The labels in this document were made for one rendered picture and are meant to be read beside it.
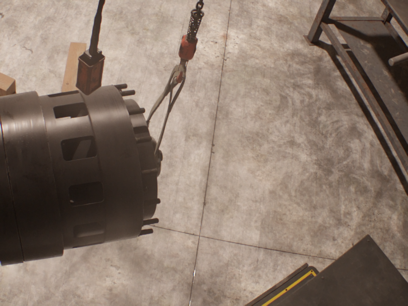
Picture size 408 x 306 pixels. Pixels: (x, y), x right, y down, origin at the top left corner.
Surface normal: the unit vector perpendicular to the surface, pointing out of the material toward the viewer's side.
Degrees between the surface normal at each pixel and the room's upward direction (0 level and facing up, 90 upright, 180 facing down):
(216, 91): 0
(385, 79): 0
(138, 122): 0
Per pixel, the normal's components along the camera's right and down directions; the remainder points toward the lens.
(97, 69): 0.76, 0.60
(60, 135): 0.25, -0.46
